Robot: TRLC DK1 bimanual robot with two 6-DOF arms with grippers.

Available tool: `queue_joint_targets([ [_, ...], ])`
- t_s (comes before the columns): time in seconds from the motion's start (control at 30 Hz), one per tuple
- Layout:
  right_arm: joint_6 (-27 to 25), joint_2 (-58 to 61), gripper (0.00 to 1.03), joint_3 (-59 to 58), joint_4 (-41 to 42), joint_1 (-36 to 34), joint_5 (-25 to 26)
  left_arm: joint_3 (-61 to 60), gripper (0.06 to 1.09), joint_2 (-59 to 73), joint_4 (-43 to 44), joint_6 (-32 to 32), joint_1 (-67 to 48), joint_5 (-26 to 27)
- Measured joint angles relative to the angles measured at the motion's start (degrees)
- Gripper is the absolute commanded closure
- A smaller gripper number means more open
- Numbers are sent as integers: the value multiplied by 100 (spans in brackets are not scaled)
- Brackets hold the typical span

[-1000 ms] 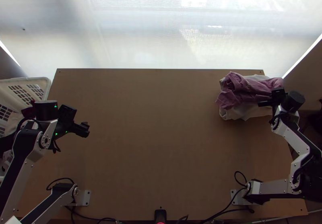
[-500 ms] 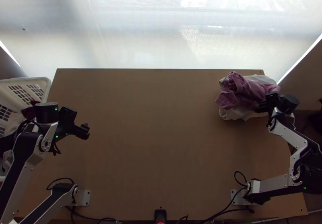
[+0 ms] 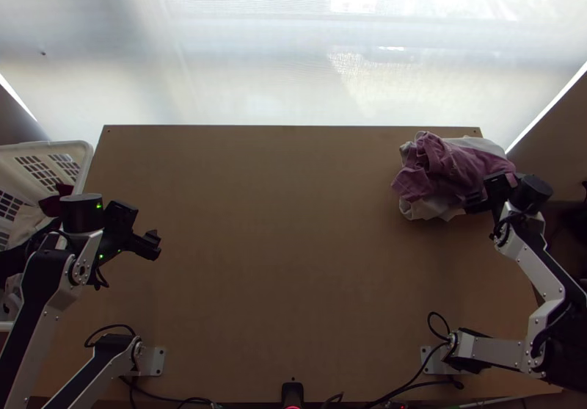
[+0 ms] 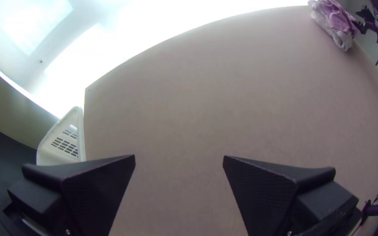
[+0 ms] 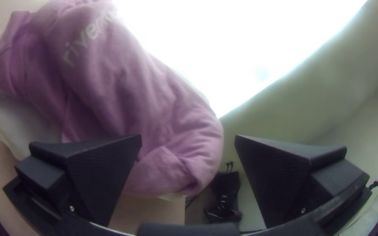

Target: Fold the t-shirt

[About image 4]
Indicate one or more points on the white laundry basket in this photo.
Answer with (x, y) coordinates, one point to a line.
(62, 144)

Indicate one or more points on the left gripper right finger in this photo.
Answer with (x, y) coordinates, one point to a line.
(274, 196)

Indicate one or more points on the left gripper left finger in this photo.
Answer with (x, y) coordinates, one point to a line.
(87, 196)

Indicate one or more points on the white garment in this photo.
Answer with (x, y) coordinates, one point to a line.
(340, 39)

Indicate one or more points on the purple t-shirt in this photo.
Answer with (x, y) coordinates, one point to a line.
(335, 14)

